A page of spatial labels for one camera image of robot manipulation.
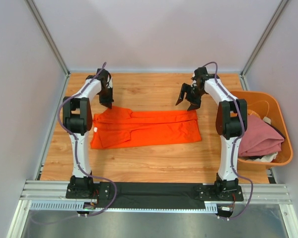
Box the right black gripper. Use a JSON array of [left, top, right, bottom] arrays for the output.
[[176, 83, 206, 112]]

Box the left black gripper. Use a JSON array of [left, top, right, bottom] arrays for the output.
[[97, 87, 114, 109]]

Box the aluminium corner post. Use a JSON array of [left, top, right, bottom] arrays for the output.
[[240, 0, 290, 77], [23, 0, 71, 75]]

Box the orange t shirt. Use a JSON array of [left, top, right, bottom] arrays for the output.
[[90, 107, 202, 149]]

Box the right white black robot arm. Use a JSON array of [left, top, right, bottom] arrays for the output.
[[176, 66, 247, 201]]

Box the aluminium rail frame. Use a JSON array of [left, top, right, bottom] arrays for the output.
[[7, 180, 292, 238]]

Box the pink t shirt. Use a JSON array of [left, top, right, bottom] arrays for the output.
[[238, 115, 285, 157]]

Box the right aluminium corner post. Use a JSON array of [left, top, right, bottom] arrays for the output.
[[240, 0, 290, 77]]

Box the left aluminium corner post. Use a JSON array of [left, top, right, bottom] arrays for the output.
[[23, 0, 71, 75]]

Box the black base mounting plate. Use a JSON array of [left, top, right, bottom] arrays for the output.
[[66, 182, 244, 210]]

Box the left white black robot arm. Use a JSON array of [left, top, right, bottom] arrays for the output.
[[58, 68, 114, 200]]

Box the orange plastic basket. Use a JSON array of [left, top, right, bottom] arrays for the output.
[[231, 91, 293, 171]]

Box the dark garment in basket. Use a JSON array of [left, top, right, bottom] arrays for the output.
[[269, 124, 286, 140]]

